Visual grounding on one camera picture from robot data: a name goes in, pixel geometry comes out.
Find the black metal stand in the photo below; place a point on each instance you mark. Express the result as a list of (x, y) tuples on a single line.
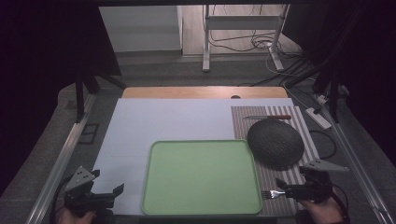
[(333, 93), (81, 93)]

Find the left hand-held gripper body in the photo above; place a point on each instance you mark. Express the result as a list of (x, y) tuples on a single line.
[(81, 196)]

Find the green plastic tray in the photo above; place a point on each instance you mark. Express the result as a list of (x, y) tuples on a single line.
[(201, 177)]

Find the black rectangular frame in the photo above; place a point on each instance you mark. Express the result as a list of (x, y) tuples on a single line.
[(88, 133)]

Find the small white power strip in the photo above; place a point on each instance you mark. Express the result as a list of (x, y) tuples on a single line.
[(322, 99)]

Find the person's left hand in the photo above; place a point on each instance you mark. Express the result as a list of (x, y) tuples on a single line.
[(72, 217)]

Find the silver fork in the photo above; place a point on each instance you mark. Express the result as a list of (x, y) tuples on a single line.
[(271, 194)]

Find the person's right hand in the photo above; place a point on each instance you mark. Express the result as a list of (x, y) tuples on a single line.
[(323, 211)]

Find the long white power strip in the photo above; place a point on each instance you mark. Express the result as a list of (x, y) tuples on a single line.
[(318, 118)]

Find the white metal desk frame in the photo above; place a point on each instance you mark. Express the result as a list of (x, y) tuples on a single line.
[(243, 22)]

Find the pale blue table sheet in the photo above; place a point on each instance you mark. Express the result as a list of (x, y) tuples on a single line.
[(162, 121)]

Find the aluminium rail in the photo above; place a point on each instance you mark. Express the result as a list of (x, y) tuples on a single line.
[(358, 168), (59, 168)]

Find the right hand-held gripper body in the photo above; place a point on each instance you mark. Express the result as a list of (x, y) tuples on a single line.
[(314, 186)]

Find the striped placemat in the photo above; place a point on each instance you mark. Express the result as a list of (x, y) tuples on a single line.
[(249, 124)]

